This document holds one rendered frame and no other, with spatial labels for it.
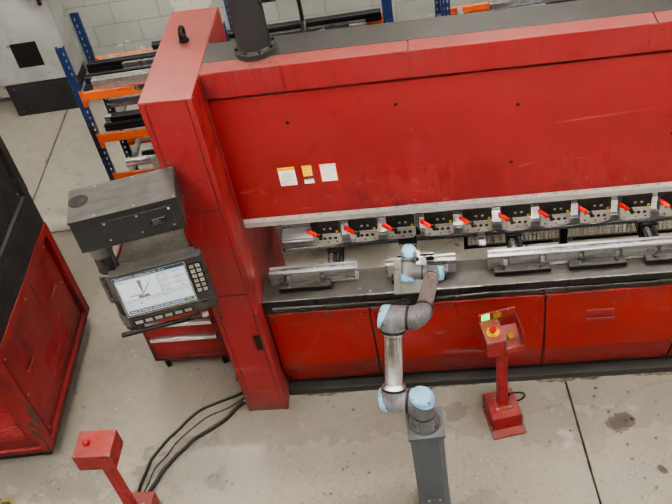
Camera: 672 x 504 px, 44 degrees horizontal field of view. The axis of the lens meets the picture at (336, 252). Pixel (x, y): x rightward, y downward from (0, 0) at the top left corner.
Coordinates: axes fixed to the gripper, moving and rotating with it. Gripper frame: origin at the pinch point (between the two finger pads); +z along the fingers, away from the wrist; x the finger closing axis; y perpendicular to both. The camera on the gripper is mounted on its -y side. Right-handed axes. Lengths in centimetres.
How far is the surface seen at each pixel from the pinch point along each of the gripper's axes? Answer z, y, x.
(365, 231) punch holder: -12.2, 16.8, 22.7
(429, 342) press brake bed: 44, -44, -5
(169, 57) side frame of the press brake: -82, 98, 103
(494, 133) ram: -54, 52, -46
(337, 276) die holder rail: 14.9, -3.4, 42.8
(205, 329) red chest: 64, -26, 135
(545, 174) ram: -33, 35, -70
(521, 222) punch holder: -10, 15, -59
